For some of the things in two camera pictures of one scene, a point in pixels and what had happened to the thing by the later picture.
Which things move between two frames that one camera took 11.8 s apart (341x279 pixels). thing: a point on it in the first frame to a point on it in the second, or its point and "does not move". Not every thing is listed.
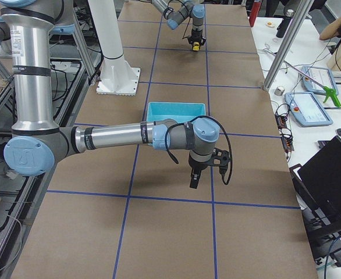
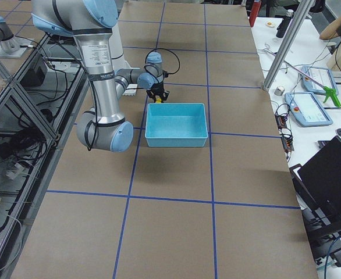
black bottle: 283,28 does not move
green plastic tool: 331,92 does not move
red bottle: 254,13 does not move
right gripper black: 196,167 to 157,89
